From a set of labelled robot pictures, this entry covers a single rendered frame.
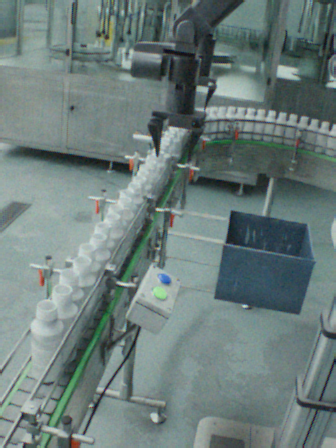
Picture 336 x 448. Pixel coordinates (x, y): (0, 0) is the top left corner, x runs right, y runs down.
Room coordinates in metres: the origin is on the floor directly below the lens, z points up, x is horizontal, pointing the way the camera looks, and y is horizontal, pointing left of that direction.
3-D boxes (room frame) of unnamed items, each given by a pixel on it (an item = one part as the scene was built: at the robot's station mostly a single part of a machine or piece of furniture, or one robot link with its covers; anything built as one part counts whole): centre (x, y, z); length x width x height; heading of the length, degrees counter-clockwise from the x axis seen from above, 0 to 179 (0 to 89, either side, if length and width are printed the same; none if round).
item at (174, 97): (0.98, 0.01, 1.51); 0.10 x 0.07 x 0.07; 83
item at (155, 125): (0.98, 0.03, 1.44); 0.07 x 0.07 x 0.09; 83
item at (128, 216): (1.27, 0.12, 1.08); 0.06 x 0.06 x 0.17
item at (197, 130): (0.98, -0.01, 1.44); 0.07 x 0.07 x 0.09; 83
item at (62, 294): (0.80, 0.18, 1.08); 0.06 x 0.06 x 0.17
